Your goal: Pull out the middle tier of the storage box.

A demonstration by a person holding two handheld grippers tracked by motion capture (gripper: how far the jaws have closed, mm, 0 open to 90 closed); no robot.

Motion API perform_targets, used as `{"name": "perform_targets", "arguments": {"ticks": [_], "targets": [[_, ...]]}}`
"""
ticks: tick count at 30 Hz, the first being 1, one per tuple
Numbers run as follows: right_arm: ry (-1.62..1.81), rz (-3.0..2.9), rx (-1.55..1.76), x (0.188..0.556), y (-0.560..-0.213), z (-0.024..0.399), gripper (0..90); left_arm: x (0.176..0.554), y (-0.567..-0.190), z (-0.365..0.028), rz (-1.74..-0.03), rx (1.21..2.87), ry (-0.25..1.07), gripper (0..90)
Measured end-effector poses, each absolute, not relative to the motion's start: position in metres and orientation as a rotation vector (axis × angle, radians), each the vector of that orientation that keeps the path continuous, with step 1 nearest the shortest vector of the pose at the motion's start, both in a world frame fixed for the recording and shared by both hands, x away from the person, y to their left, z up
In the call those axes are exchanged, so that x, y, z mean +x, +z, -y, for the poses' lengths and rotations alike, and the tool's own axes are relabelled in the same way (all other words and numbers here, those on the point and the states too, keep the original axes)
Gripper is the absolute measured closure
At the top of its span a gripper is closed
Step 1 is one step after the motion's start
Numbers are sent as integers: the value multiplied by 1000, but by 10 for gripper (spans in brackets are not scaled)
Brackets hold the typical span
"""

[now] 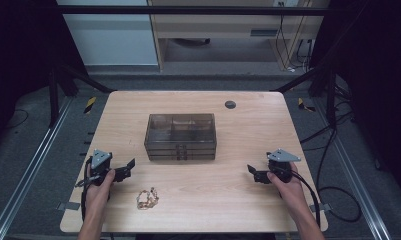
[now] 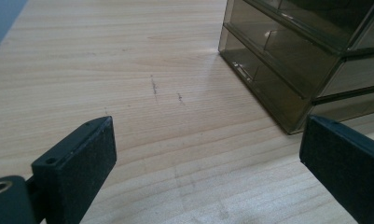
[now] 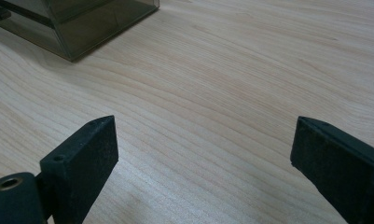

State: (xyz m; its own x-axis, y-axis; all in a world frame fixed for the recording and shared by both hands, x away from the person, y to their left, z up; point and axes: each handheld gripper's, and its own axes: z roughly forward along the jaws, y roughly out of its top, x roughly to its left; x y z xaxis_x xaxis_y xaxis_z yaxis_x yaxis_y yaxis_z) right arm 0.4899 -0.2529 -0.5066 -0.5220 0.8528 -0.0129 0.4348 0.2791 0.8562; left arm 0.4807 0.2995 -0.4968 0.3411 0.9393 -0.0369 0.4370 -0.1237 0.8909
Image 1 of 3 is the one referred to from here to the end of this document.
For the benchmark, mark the smoky transparent drawer box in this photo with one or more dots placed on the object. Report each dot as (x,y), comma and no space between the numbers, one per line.
(180,130)

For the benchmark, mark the grey table bracket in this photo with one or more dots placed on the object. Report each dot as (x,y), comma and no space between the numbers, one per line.
(68,206)
(324,207)

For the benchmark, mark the yellow black hazard tape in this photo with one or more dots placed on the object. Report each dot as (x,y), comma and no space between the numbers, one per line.
(90,104)
(304,105)

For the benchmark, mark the black diagonal frame strut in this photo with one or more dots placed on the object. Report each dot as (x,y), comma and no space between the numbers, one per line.
(84,78)
(301,80)

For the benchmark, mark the aluminium floor rail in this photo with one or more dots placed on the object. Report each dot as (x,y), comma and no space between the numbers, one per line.
(354,173)
(34,166)

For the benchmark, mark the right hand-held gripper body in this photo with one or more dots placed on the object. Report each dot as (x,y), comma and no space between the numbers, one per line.
(281,166)

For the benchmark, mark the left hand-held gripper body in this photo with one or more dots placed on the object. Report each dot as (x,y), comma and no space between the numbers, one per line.
(100,164)

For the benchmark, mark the round grey table grommet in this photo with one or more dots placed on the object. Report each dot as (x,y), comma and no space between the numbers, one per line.
(230,104)

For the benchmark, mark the white cabinet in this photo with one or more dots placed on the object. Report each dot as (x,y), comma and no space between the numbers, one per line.
(111,36)

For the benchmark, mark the person's right hand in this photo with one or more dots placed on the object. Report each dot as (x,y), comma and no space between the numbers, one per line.
(289,193)

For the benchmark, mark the light wooden desk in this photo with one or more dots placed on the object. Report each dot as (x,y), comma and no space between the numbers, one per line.
(221,23)

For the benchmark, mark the black horizontal frame bar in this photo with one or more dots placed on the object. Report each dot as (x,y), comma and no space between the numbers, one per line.
(188,10)

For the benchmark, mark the person's left hand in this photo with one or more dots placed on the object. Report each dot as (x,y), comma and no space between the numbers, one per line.
(98,195)

